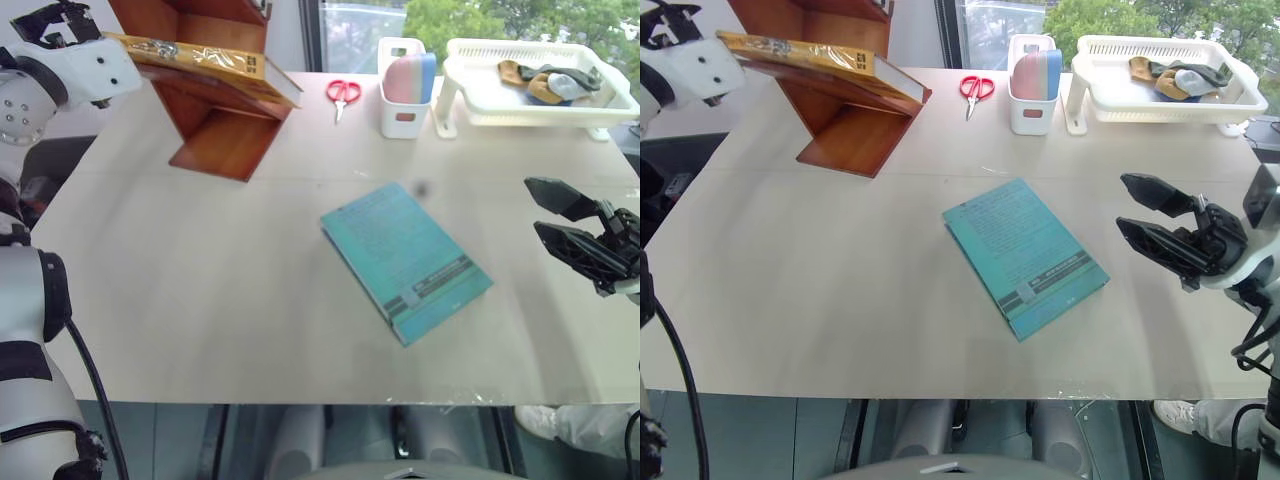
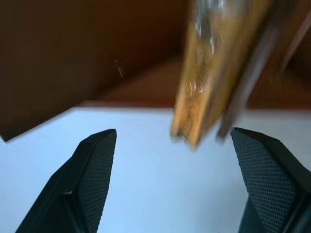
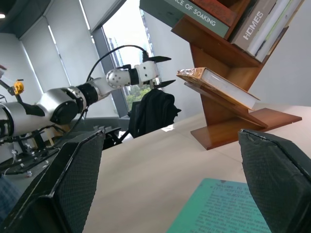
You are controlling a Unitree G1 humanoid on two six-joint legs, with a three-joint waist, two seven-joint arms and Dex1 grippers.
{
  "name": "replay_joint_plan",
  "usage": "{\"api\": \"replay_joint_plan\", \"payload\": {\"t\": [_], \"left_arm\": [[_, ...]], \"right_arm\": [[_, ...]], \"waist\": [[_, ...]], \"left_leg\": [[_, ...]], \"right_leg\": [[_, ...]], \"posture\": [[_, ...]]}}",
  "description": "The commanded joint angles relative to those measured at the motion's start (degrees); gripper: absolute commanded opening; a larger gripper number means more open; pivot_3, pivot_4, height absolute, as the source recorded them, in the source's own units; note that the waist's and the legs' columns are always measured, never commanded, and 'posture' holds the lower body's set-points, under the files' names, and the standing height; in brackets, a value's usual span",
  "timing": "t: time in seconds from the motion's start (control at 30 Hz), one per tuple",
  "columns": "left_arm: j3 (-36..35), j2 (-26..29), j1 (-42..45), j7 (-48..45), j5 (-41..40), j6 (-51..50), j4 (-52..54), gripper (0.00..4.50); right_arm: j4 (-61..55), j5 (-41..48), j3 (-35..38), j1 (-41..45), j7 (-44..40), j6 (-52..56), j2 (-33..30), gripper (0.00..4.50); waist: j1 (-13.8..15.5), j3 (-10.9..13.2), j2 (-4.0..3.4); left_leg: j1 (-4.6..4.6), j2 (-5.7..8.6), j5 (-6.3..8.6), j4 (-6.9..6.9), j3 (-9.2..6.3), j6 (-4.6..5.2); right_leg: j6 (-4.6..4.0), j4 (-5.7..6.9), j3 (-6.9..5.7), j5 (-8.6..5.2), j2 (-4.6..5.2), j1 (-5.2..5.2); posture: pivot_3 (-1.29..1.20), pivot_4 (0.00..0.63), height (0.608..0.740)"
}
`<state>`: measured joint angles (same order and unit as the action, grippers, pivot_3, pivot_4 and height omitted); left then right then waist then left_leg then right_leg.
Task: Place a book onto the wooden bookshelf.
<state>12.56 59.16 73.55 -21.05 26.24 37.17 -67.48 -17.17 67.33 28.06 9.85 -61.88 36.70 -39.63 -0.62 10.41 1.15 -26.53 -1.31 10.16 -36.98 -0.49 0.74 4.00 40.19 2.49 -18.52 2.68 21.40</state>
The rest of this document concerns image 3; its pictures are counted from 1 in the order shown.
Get yellow clamp tool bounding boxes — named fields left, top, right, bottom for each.
left=13, top=79, right=25, bottom=96

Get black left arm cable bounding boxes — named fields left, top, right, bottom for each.
left=86, top=45, right=149, bottom=83

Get black equipment frame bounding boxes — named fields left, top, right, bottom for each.
left=0, top=125, right=64, bottom=176

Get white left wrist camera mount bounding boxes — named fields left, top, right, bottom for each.
left=134, top=61, right=160, bottom=86

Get black jacket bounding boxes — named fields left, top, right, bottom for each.
left=128, top=89, right=182, bottom=138

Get taupe HOMES book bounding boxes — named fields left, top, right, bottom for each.
left=230, top=0, right=278, bottom=53

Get white roller blind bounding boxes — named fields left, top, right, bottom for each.
left=44, top=0, right=117, bottom=119
left=19, top=17, right=71, bottom=96

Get white books on shelf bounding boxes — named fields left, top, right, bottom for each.
left=246, top=0, right=306, bottom=63

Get gold cover book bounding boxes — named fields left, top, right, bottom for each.
left=176, top=67, right=261, bottom=111

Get wooden tree-shaped bookshelf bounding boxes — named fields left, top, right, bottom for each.
left=171, top=0, right=303, bottom=150

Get blue fabric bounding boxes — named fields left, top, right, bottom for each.
left=0, top=175, right=23, bottom=220

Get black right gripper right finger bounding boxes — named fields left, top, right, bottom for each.
left=237, top=129, right=311, bottom=233

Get green book white lettering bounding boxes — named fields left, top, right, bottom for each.
left=139, top=0, right=230, bottom=38

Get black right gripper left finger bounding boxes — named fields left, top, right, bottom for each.
left=0, top=130, right=106, bottom=233

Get teal printed book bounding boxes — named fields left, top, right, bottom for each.
left=166, top=178, right=272, bottom=233

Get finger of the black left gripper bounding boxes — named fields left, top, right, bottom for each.
left=155, top=79, right=176, bottom=89
left=148, top=55, right=172, bottom=63

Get black mesh office chair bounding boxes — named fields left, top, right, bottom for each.
left=103, top=100, right=149, bottom=149

